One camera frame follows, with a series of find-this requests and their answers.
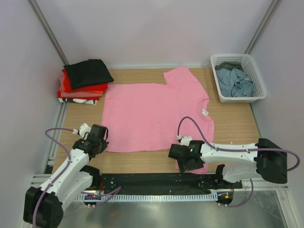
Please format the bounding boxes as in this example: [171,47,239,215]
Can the olive crumpled t-shirt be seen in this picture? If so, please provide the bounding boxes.
[215,62,243,71]

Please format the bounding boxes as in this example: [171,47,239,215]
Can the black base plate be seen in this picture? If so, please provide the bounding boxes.
[101,173,243,195]

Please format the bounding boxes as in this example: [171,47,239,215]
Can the white slotted cable duct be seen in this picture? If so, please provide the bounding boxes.
[74,192,218,203]

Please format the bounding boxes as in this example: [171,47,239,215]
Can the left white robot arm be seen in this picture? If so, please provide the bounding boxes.
[23,123,109,228]

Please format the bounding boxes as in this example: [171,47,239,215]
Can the white patterned folded t-shirt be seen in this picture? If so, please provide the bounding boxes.
[58,98,97,105]

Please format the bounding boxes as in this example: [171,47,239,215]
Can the pink t-shirt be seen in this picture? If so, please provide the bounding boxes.
[102,66,215,175]

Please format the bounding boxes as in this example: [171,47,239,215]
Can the white plastic basket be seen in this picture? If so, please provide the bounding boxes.
[210,54,266,103]

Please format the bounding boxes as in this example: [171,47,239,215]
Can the red folded t-shirt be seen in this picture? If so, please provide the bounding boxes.
[62,69,108,93]

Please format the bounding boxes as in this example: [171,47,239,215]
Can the left aluminium corner post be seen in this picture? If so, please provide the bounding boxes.
[28,0,69,65]

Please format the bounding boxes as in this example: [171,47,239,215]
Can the aluminium corner post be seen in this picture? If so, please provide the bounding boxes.
[244,0,282,55]
[28,0,69,65]

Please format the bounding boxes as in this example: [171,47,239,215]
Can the orange folded t-shirt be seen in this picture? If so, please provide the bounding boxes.
[57,75,103,98]

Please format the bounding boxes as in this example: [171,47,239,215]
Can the black folded t-shirt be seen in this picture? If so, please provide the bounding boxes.
[64,59,114,89]

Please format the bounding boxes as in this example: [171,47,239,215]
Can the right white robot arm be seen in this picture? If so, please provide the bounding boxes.
[168,136,287,188]

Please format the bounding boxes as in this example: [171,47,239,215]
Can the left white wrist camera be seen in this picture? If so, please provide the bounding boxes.
[72,123,91,140]

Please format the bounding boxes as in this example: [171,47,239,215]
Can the grey-blue crumpled t-shirt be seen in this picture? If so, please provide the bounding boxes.
[216,68,256,97]

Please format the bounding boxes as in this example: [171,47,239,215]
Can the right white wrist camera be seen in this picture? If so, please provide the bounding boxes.
[176,135,192,146]

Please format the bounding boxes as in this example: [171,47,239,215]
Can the right aluminium corner post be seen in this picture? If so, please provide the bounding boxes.
[244,0,282,55]

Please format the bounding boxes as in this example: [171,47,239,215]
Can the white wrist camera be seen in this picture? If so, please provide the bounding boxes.
[176,135,192,146]
[72,123,91,140]

